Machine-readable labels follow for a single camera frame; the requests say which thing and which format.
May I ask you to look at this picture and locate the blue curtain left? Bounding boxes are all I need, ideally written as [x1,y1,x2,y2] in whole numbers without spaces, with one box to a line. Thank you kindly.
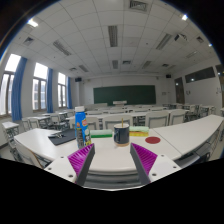
[11,57,27,121]

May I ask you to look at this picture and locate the yellow green sponge block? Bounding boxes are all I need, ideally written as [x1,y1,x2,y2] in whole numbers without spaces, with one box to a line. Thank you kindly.
[129,126,149,137]

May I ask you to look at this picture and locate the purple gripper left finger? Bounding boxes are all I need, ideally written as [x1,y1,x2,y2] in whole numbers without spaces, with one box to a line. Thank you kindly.
[68,144,95,186]

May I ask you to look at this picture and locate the white chair left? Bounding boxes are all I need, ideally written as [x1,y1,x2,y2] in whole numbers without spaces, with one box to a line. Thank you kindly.
[86,117,99,130]

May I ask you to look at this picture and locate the dark door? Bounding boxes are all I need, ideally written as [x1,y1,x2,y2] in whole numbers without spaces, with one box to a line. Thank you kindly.
[175,78,185,104]

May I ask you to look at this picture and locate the blue curtain far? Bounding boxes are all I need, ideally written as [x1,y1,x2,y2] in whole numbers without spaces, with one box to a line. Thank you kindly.
[67,77,72,109]

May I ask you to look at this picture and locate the white teacher podium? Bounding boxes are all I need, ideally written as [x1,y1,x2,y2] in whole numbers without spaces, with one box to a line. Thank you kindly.
[113,101,127,106]

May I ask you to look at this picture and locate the white chair centre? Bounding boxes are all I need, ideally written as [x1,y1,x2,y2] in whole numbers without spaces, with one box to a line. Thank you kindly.
[102,114,133,129]

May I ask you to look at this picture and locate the blue plastic drink bottle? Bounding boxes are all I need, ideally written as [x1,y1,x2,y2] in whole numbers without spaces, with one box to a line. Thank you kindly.
[75,106,91,149]

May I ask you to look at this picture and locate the white chair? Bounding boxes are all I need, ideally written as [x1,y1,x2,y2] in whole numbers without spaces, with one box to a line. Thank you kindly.
[86,117,99,130]
[102,114,133,129]
[169,110,185,126]
[145,111,169,129]

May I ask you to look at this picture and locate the blue curtain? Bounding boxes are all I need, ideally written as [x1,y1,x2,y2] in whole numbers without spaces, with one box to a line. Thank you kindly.
[11,57,27,121]
[67,77,72,109]
[46,68,53,113]

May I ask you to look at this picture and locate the green chalkboard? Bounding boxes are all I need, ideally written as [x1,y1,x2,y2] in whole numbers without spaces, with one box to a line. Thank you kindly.
[93,85,156,106]

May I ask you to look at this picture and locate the red round coaster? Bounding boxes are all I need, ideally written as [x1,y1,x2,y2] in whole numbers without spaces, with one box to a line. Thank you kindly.
[145,136,161,144]

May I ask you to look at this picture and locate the white chair far right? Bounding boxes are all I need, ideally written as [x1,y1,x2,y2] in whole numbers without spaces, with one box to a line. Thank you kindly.
[169,110,185,126]

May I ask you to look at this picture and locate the blue curtain middle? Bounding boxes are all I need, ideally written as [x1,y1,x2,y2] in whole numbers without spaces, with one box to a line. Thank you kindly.
[46,68,53,113]

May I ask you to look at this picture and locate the keys on black mat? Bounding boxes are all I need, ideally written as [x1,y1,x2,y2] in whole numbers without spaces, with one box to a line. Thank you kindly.
[48,133,66,138]

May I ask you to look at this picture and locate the dark blue mug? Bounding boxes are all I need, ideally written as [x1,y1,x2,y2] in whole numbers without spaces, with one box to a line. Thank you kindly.
[114,123,129,147]

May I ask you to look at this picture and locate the black mat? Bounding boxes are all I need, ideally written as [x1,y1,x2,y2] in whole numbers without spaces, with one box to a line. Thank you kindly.
[48,129,76,146]

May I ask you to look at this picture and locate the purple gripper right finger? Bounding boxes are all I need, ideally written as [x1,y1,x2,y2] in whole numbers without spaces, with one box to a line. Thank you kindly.
[130,143,157,185]

